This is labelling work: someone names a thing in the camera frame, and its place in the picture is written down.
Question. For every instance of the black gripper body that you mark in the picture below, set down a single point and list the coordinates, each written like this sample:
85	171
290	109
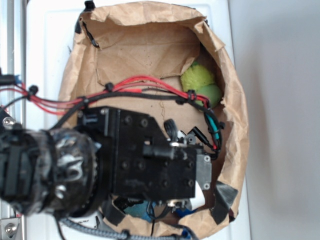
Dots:
137	161

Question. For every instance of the blue plastic bottle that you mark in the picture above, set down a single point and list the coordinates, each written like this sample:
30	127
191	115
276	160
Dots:
184	212

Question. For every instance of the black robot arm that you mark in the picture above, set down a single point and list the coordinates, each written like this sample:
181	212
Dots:
56	171

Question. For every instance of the light teal terry cloth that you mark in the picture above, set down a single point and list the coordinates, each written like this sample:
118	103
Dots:
138	211

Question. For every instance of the brown paper bag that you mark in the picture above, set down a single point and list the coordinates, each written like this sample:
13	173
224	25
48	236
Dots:
113	43

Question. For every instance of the yellow-green fuzzy plush toy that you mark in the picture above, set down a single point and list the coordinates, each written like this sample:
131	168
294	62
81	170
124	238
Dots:
197	77

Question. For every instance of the black mounting plate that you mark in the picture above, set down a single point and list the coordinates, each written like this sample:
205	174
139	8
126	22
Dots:
6	121

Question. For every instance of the metal corner bracket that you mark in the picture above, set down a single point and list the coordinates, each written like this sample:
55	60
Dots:
10	229

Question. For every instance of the aluminium frame rail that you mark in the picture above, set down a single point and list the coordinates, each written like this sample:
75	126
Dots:
12	49

